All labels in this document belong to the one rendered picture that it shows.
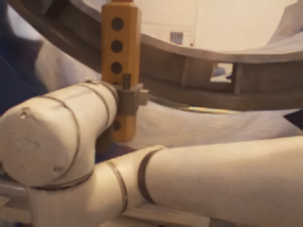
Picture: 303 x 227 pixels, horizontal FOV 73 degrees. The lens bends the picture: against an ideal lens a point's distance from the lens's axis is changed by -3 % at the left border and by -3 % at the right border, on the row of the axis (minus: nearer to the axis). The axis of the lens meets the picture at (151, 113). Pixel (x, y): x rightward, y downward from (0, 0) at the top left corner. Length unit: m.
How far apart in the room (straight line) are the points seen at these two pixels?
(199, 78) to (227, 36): 8.99
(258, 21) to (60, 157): 10.14
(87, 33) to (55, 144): 0.85
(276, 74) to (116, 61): 0.71
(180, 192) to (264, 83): 0.79
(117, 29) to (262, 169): 0.39
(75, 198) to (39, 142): 0.09
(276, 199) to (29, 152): 0.22
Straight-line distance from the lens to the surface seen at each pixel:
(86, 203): 0.30
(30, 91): 0.98
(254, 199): 0.21
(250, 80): 0.98
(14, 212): 1.13
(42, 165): 0.24
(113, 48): 0.49
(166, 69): 0.94
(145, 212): 0.84
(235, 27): 9.99
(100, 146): 0.40
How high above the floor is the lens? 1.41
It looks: 17 degrees down
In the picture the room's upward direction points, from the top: 4 degrees clockwise
